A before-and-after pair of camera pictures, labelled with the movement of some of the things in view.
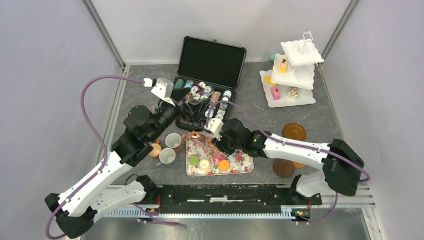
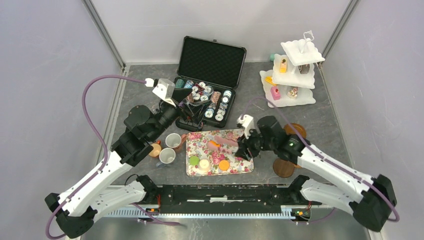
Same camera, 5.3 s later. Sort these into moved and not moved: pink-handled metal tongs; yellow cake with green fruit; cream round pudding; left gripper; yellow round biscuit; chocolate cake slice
Moved: pink-handled metal tongs; chocolate cake slice
Not moved: yellow cake with green fruit; cream round pudding; left gripper; yellow round biscuit
